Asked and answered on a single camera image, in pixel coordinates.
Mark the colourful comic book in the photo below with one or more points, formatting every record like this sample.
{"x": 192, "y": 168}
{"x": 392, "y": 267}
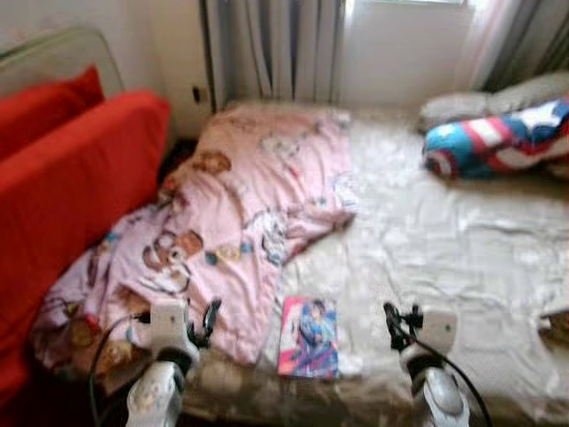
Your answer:
{"x": 309, "y": 338}

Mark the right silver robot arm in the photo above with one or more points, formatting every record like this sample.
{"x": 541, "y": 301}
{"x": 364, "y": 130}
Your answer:
{"x": 440, "y": 396}

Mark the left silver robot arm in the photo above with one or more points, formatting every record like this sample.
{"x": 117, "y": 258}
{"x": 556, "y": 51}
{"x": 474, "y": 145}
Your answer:
{"x": 156, "y": 396}

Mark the bed with beige floral sheet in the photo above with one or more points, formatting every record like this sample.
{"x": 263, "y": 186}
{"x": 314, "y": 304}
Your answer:
{"x": 444, "y": 258}

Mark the pink cartoon print blanket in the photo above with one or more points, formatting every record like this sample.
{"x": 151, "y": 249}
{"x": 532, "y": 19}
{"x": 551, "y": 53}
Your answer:
{"x": 258, "y": 205}

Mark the large beige floral pillow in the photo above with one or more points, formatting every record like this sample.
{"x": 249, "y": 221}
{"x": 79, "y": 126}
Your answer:
{"x": 556, "y": 329}

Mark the large red mattress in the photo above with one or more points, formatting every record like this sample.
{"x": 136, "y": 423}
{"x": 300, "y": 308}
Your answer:
{"x": 71, "y": 196}

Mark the red white blue bolster pillow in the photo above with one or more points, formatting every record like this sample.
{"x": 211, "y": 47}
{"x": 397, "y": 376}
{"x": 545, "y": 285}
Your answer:
{"x": 493, "y": 142}

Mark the thin red cushion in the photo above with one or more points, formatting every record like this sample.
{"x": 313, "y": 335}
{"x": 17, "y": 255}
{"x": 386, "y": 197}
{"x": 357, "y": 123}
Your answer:
{"x": 40, "y": 107}

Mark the grey curtain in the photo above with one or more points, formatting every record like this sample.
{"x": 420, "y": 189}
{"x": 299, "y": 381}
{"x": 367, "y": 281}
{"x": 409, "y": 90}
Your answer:
{"x": 529, "y": 40}
{"x": 276, "y": 49}

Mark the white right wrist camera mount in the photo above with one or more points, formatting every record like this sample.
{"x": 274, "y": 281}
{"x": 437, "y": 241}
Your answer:
{"x": 439, "y": 331}

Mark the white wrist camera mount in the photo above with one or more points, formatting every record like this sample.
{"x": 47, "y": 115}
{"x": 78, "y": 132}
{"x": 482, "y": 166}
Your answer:
{"x": 169, "y": 325}
{"x": 439, "y": 331}

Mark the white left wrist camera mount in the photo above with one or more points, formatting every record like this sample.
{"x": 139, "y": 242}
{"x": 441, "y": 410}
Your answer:
{"x": 169, "y": 325}

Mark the dark wall outlet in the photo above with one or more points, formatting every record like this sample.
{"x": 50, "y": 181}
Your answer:
{"x": 198, "y": 94}

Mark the grey curved bed rail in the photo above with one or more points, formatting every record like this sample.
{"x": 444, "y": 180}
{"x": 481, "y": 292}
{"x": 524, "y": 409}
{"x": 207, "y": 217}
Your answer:
{"x": 102, "y": 44}

